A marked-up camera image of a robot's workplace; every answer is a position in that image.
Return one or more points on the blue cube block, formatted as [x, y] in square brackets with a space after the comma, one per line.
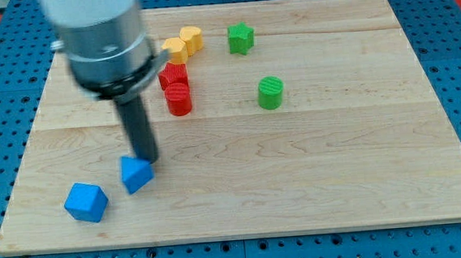
[86, 202]

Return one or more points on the green star block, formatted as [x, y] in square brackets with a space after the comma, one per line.
[240, 38]

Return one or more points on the yellow pentagon block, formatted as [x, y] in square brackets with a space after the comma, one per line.
[177, 50]

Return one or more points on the yellow heart block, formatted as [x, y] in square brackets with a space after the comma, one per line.
[193, 38]

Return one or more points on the green cylinder block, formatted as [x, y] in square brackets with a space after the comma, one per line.
[270, 89]

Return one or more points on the blue triangle block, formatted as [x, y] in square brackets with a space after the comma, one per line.
[135, 173]

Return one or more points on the red hexagon block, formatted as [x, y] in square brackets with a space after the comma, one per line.
[173, 74]

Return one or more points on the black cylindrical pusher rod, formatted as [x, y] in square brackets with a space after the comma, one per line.
[138, 129]

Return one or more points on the red cylinder block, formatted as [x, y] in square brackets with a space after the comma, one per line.
[178, 98]

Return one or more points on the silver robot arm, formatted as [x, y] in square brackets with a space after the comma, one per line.
[110, 54]

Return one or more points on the wooden board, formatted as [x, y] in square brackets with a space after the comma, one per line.
[360, 141]

